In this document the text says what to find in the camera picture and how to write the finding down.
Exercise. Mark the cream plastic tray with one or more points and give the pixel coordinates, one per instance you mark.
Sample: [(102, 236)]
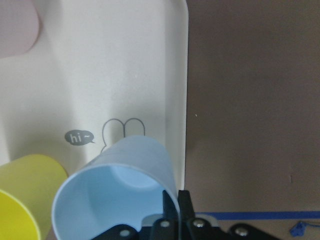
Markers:
[(98, 71)]

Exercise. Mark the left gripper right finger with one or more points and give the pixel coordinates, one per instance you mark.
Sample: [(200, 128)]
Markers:
[(185, 205)]

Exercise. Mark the light blue cup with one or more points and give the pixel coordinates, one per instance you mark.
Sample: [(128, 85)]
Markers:
[(122, 185)]

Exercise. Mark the pink cup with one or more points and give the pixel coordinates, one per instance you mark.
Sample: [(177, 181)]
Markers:
[(19, 27)]

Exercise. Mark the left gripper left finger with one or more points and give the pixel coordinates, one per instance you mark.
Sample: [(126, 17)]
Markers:
[(169, 209)]

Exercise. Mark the yellow cup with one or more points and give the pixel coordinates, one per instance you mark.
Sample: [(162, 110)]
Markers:
[(28, 186)]

